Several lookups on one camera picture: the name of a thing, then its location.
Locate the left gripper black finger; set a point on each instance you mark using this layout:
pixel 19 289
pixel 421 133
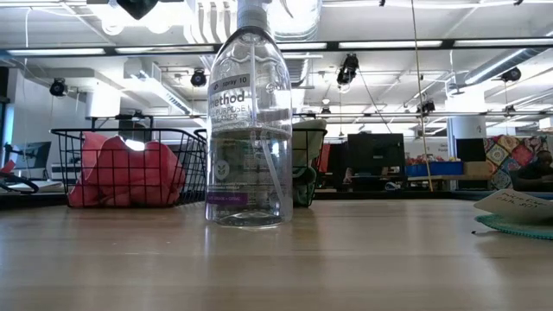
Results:
pixel 137 8

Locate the pink microfiber towel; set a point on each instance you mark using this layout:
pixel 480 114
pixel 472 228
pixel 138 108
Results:
pixel 147 173
pixel 86 173

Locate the mint green microfiber towel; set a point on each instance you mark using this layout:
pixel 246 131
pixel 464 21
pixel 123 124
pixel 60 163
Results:
pixel 304 188
pixel 518 229
pixel 309 142

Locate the black ceiling spotlight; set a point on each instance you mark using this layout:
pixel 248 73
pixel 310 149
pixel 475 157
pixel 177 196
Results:
pixel 58 87
pixel 347 69
pixel 198 78
pixel 511 74

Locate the grey computer monitor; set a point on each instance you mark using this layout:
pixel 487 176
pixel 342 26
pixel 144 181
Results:
pixel 32 155

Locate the clear spray bottle white trigger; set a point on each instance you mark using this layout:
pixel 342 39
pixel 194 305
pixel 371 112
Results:
pixel 248 151

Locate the black computer monitor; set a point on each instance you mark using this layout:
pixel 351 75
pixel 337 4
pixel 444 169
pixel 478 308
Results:
pixel 376 151

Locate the blue storage bin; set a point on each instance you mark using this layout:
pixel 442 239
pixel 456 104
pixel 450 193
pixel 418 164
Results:
pixel 436 168

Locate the white round column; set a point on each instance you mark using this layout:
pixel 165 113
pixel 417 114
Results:
pixel 466 127

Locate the cardboard box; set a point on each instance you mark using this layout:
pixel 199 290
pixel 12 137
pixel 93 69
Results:
pixel 474 168

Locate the colourful patchwork quilt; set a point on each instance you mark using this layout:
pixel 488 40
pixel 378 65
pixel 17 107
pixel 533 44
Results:
pixel 505 155

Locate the white handwritten paper card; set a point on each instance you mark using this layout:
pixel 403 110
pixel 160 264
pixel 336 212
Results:
pixel 518 205

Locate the person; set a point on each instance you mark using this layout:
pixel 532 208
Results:
pixel 535 173

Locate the black overhead frame rail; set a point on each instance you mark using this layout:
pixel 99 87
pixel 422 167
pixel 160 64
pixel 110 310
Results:
pixel 173 49

